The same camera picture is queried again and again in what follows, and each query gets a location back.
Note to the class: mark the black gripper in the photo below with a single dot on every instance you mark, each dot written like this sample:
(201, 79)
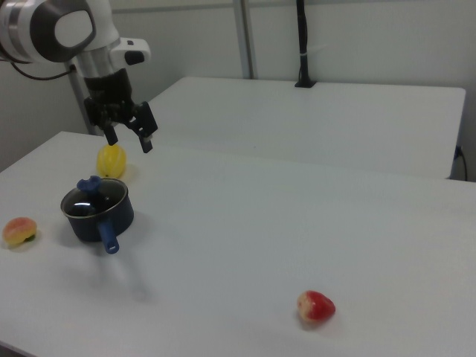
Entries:
(108, 96)

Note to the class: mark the glass lid with blue knob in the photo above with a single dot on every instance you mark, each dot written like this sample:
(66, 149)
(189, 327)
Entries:
(88, 184)

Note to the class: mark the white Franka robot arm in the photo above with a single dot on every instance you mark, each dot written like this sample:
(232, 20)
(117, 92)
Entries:
(74, 26)

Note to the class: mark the yellow toy melon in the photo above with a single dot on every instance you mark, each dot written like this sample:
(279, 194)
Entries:
(109, 161)

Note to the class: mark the dark blue saucepan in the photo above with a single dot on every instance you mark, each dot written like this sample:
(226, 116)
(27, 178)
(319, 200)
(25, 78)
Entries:
(83, 228)

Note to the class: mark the orange toy peach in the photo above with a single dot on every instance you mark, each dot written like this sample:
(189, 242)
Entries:
(18, 230)

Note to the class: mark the red toy strawberry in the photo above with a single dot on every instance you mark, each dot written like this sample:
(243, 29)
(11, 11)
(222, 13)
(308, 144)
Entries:
(318, 306)

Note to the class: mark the gray metal partition post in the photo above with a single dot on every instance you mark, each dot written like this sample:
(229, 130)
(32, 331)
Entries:
(248, 37)
(79, 108)

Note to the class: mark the black camera pole with base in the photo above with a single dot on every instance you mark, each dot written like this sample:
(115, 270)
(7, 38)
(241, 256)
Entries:
(303, 37)

